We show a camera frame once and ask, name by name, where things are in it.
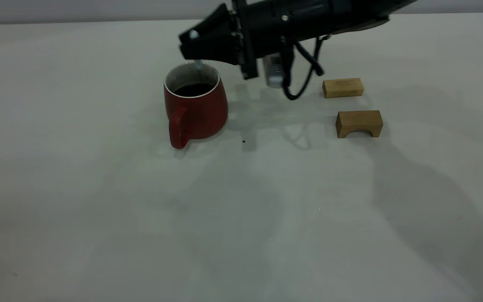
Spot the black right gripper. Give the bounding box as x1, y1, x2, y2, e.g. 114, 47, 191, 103
179, 0, 334, 80

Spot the small spoon with white handle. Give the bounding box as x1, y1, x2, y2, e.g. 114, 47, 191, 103
189, 29, 205, 71

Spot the red ceramic mug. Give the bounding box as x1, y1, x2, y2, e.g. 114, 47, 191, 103
164, 63, 229, 150

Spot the dark coffee liquid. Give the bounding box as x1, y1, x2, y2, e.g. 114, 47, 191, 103
174, 83, 216, 98

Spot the rectangular wooden block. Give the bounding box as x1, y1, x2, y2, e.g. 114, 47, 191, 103
322, 78, 364, 99

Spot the arched wooden block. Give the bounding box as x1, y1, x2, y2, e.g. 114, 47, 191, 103
336, 110, 384, 139

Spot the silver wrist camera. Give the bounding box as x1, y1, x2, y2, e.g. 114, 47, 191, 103
262, 54, 286, 89

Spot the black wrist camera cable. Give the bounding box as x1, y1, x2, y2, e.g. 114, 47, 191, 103
281, 34, 332, 101

